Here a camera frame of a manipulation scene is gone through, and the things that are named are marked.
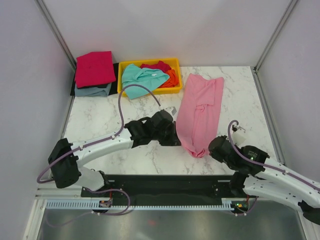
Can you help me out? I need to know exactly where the pink t shirt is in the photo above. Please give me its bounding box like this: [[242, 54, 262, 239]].
[[176, 74, 224, 158]]

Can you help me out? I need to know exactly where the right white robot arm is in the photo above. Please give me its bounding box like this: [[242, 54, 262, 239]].
[[208, 136, 320, 225]]

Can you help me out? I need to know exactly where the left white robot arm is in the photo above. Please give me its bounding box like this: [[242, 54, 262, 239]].
[[48, 107, 181, 197]]

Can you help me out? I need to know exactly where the orange t shirt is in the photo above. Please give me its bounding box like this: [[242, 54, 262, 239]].
[[159, 69, 179, 88]]

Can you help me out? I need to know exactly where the teal t shirt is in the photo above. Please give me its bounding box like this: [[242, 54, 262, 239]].
[[121, 63, 169, 100]]

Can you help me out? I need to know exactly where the folded black t shirt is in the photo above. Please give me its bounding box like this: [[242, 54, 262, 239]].
[[69, 62, 120, 97]]

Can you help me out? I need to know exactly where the dark red t shirt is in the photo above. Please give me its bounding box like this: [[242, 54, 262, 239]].
[[140, 60, 172, 73]]

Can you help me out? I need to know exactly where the yellow plastic bin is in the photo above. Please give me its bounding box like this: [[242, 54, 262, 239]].
[[117, 58, 183, 99]]

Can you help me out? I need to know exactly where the folded grey blue t shirt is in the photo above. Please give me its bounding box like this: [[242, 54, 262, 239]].
[[74, 83, 112, 97]]

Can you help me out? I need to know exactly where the folded crimson t shirt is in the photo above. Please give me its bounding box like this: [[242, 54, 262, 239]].
[[74, 51, 116, 89]]

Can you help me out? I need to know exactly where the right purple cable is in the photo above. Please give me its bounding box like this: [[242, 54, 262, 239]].
[[227, 119, 320, 218]]

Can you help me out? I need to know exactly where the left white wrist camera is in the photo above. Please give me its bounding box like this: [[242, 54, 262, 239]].
[[161, 106, 177, 117]]

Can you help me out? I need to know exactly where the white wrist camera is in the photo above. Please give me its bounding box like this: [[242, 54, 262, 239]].
[[231, 124, 247, 146], [161, 106, 177, 117]]

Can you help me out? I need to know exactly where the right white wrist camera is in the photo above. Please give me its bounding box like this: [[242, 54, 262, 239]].
[[231, 124, 247, 146]]

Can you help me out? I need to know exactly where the white slotted cable duct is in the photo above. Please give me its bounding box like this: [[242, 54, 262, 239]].
[[45, 199, 234, 211]]

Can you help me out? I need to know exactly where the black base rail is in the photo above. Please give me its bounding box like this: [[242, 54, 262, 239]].
[[81, 174, 247, 205]]

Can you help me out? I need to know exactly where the right aluminium frame post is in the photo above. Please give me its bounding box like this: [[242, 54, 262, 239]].
[[252, 0, 300, 74]]

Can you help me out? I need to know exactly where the aluminium frame post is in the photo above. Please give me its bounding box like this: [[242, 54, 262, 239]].
[[252, 0, 300, 74], [34, 0, 76, 70]]

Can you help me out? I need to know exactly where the left aluminium frame post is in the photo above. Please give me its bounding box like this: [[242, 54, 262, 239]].
[[34, 0, 76, 70]]

